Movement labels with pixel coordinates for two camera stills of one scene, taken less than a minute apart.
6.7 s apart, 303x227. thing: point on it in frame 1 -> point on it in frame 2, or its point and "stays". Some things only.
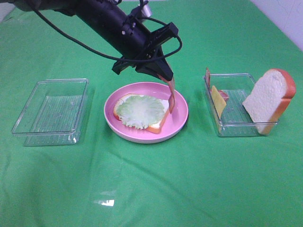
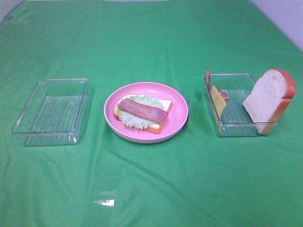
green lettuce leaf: x=139 y=112 stays
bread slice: x=155 y=128 stays
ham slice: x=224 y=94 stays
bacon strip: x=171 y=99 -> x=144 y=110
